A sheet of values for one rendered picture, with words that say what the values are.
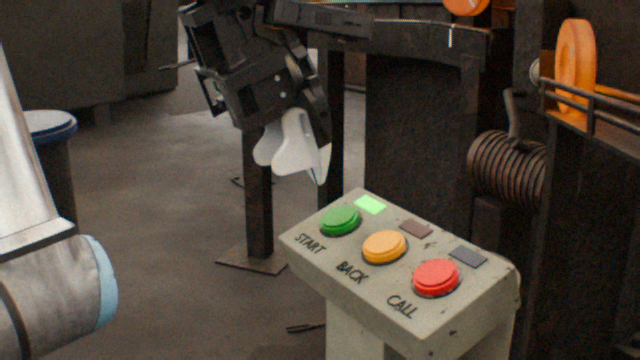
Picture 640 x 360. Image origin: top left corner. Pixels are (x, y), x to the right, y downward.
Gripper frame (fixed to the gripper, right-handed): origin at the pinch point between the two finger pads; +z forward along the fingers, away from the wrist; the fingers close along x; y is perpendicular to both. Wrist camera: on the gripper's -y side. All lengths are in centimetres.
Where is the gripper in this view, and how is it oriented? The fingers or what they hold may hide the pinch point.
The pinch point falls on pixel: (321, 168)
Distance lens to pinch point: 65.9
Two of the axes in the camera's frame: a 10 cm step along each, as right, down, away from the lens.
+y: -8.0, 4.9, -3.5
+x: 5.3, 2.8, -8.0
